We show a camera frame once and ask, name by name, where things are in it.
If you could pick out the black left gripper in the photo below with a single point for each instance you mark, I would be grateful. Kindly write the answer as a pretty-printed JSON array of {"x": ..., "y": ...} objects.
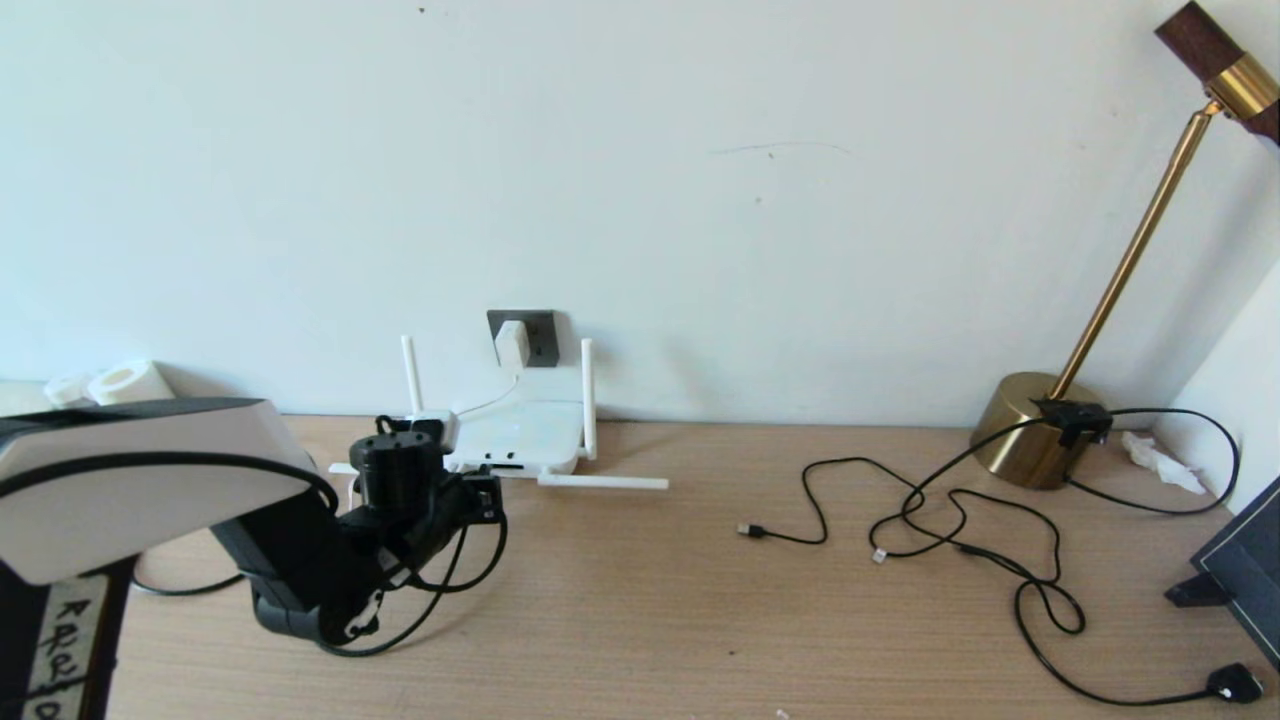
[{"x": 400, "y": 485}]

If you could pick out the white power adapter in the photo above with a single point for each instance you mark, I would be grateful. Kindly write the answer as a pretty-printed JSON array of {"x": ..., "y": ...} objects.
[{"x": 513, "y": 343}]

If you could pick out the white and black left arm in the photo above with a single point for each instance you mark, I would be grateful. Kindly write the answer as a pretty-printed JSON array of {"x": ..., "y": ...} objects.
[{"x": 170, "y": 475}]

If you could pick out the white router with antennas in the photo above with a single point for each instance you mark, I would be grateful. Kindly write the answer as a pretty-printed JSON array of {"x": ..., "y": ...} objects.
[{"x": 530, "y": 435}]

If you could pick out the white toilet paper roll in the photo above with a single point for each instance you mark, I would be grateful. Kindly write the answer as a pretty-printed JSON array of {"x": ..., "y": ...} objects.
[{"x": 130, "y": 382}]

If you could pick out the gold desk lamp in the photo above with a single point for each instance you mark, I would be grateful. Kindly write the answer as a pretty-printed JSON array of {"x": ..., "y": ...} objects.
[{"x": 1020, "y": 440}]

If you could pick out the black clip on lamp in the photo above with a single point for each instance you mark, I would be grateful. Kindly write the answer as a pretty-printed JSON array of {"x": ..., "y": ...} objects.
[{"x": 1070, "y": 418}]

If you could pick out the crumpled white tissue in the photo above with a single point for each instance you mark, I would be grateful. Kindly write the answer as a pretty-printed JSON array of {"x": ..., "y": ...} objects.
[{"x": 1160, "y": 465}]

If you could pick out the black clip stand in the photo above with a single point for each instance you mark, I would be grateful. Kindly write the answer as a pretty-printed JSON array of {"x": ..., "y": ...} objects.
[{"x": 1195, "y": 592}]

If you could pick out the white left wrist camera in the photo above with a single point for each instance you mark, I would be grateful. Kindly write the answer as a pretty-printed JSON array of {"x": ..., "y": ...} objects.
[{"x": 432, "y": 422}]

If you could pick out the grey wall socket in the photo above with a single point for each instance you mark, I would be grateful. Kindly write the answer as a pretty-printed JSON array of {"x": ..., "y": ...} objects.
[{"x": 545, "y": 345}]

